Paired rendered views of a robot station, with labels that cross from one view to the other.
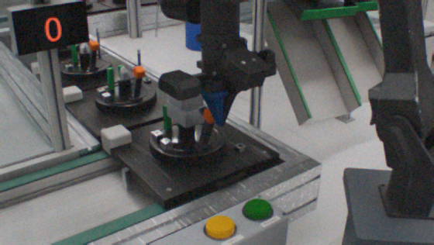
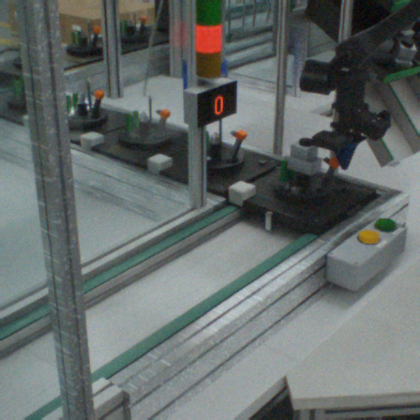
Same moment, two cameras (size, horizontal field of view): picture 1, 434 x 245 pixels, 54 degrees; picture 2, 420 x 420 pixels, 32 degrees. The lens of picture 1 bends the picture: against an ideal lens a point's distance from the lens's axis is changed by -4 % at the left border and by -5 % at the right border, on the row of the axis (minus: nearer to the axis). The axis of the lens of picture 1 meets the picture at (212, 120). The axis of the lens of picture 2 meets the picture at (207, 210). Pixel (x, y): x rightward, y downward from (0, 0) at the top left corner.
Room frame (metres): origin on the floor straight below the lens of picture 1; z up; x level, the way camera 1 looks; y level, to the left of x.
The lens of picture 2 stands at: (-0.68, 0.61, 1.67)
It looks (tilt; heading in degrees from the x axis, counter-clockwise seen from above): 27 degrees down; 346
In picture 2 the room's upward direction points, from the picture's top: straight up
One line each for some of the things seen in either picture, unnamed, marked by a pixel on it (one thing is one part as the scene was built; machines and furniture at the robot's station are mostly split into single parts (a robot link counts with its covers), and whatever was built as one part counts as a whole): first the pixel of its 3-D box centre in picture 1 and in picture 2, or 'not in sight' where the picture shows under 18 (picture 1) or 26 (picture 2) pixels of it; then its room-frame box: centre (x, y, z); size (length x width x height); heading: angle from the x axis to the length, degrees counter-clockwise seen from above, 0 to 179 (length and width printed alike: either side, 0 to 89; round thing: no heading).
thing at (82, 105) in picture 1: (124, 84); (215, 147); (0.93, 0.20, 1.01); 0.24 x 0.24 x 0.13; 36
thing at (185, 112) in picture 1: (183, 99); (301, 153); (0.73, 0.05, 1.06); 0.08 x 0.04 x 0.07; 36
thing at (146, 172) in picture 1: (187, 150); (302, 195); (0.72, 0.05, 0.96); 0.24 x 0.24 x 0.02; 36
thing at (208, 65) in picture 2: not in sight; (208, 62); (0.71, 0.27, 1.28); 0.05 x 0.05 x 0.05
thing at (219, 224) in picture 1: (220, 229); (368, 238); (0.50, -0.01, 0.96); 0.04 x 0.04 x 0.02
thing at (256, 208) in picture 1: (257, 210); (385, 226); (0.54, -0.07, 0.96); 0.04 x 0.04 x 0.02
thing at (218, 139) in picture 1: (187, 141); (303, 187); (0.72, 0.05, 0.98); 0.14 x 0.14 x 0.02
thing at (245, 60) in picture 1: (246, 63); (372, 121); (0.61, -0.05, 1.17); 0.07 x 0.07 x 0.06; 37
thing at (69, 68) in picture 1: (84, 56); not in sight; (1.13, 0.34, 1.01); 0.24 x 0.24 x 0.13; 36
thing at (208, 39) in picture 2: not in sight; (208, 37); (0.71, 0.27, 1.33); 0.05 x 0.05 x 0.05
